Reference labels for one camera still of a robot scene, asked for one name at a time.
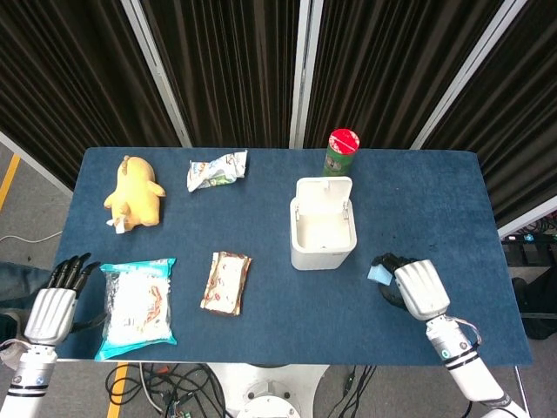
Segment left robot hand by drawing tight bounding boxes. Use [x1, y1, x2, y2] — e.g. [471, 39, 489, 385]
[22, 252, 108, 347]

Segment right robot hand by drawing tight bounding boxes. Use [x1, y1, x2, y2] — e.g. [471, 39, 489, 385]
[371, 253, 451, 322]

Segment small light blue cube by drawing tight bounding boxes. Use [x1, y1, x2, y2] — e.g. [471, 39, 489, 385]
[367, 264, 395, 285]

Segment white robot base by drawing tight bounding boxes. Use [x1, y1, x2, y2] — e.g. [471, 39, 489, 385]
[208, 363, 328, 418]

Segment white plastic open-lid bin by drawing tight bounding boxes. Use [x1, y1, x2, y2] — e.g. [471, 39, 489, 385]
[290, 175, 358, 271]

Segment green can red lid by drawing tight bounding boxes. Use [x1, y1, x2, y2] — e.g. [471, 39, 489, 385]
[322, 127, 361, 179]

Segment large teal-edged food bag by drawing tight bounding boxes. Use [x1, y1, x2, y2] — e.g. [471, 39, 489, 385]
[94, 257, 178, 361]

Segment black bag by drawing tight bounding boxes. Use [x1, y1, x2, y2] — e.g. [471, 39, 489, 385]
[511, 276, 557, 340]

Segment yellow plush duck toy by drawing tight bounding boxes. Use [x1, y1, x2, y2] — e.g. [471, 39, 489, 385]
[103, 155, 167, 235]

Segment gold red wrapped packet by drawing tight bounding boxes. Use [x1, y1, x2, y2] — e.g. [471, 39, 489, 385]
[199, 251, 253, 317]

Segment black pleated curtain panel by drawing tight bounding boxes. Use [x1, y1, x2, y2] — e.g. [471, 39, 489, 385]
[424, 0, 557, 227]
[303, 0, 506, 150]
[141, 0, 301, 148]
[0, 0, 183, 188]

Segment crumpled white snack bag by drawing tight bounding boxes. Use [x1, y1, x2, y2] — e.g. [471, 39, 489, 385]
[186, 149, 249, 193]

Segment white floor cable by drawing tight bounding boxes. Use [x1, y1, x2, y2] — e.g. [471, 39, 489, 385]
[0, 229, 63, 246]

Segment grey metal frame rail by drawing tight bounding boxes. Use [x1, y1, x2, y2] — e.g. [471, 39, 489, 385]
[495, 202, 557, 239]
[0, 130, 74, 197]

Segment black cable tangle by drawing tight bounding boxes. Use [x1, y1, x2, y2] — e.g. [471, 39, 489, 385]
[106, 361, 232, 418]

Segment grey metal frame post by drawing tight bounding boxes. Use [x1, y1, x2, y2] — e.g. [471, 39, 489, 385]
[411, 0, 519, 151]
[288, 0, 312, 149]
[120, 0, 193, 148]

